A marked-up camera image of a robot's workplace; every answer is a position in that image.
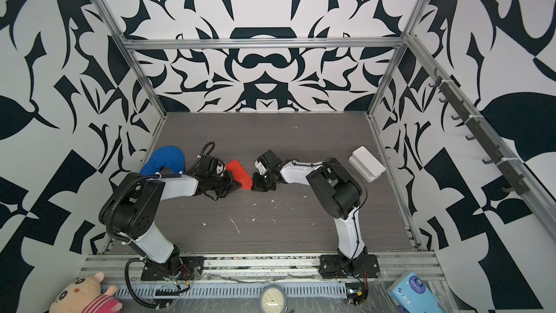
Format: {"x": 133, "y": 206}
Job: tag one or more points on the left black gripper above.
{"x": 232, "y": 186}

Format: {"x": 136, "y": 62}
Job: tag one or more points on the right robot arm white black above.
{"x": 335, "y": 187}

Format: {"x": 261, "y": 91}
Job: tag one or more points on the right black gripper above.
{"x": 257, "y": 185}

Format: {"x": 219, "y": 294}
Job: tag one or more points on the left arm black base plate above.
{"x": 183, "y": 268}

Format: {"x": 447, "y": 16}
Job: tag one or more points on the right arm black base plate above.
{"x": 339, "y": 266}

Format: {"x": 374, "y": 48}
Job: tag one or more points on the round analog clock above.
{"x": 273, "y": 299}

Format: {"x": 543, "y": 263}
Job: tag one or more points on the blue cloth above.
{"x": 169, "y": 157}

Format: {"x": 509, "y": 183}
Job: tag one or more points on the pink plush toy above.
{"x": 84, "y": 295}

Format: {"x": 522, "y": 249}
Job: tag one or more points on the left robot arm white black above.
{"x": 129, "y": 213}

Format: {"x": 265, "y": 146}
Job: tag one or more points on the white rectangular box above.
{"x": 366, "y": 164}

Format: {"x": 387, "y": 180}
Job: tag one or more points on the red square paper sheet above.
{"x": 240, "y": 174}

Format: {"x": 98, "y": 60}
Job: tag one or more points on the blue tissue pack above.
{"x": 412, "y": 295}

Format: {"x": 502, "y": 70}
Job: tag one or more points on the white slotted cable duct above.
{"x": 239, "y": 290}

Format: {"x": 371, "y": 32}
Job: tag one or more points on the black wall hook rack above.
{"x": 482, "y": 132}

